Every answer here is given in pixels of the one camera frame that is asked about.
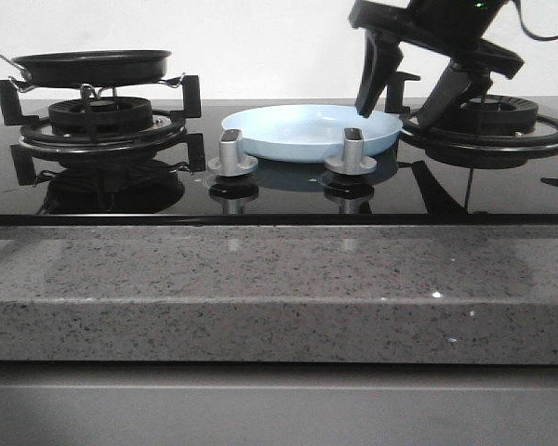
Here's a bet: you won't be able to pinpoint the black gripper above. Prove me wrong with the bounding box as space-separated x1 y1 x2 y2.
349 1 524 129

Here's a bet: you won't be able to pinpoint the light blue plate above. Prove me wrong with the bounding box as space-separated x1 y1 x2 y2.
221 104 403 164

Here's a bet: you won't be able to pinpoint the black frying pan mint handle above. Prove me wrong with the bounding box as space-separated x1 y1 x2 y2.
0 49 171 88

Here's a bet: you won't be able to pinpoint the black right gas burner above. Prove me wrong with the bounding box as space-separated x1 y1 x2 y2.
457 95 538 135

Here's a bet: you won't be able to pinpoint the black gas burner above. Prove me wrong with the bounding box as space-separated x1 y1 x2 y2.
47 97 153 135
457 95 538 135

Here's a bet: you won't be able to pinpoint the silver right stove knob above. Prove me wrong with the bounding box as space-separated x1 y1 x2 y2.
325 127 378 176

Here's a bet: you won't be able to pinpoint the silver stove knob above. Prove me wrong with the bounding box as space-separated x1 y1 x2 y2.
207 129 259 177
325 127 378 176

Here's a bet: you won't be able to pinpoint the black right pan support grate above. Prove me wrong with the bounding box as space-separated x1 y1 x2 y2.
384 71 558 154

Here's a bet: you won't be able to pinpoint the black pan support grate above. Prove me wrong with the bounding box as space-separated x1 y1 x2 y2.
0 80 202 159
384 71 558 154

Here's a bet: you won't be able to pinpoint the black glass gas cooktop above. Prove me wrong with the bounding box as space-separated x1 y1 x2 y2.
0 101 558 226

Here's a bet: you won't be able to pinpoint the silver left stove knob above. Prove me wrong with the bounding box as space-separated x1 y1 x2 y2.
207 129 259 177

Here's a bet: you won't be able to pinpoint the black left gas burner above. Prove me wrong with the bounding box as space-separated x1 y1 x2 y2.
47 97 153 135

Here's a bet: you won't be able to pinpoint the black left pan support grate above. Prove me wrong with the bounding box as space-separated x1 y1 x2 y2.
0 80 202 159

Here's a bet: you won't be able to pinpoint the grey cabinet front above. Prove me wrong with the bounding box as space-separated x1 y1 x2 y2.
0 361 558 445

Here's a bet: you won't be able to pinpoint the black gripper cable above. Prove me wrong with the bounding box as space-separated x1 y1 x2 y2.
511 0 558 42

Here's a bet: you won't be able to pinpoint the wire pan reducer stand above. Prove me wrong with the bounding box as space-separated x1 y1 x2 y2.
6 72 200 99

